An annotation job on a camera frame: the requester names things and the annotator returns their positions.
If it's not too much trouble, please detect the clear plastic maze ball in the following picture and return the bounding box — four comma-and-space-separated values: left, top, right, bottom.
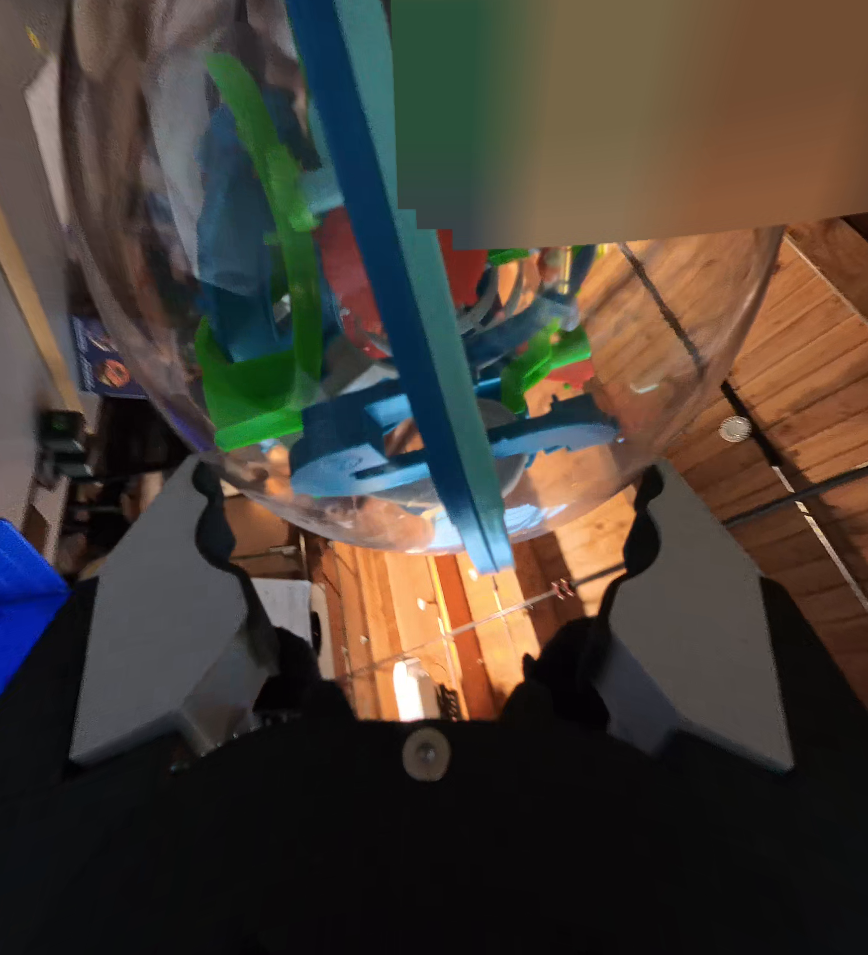
59, 0, 787, 577

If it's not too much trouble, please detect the blue plastic storage bin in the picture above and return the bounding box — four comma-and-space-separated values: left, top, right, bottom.
0, 517, 71, 741

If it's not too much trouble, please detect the black charger box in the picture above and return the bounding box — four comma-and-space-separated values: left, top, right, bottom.
37, 409, 94, 484

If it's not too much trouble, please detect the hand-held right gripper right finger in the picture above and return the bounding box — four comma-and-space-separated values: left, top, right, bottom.
589, 461, 794, 773

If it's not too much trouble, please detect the blue puzzle box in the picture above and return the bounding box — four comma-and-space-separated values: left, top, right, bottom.
68, 313, 147, 401

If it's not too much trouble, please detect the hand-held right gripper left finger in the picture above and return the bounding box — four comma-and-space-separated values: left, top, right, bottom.
68, 457, 282, 765

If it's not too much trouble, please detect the ceiling lamp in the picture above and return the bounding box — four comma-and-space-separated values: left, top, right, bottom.
391, 657, 436, 723

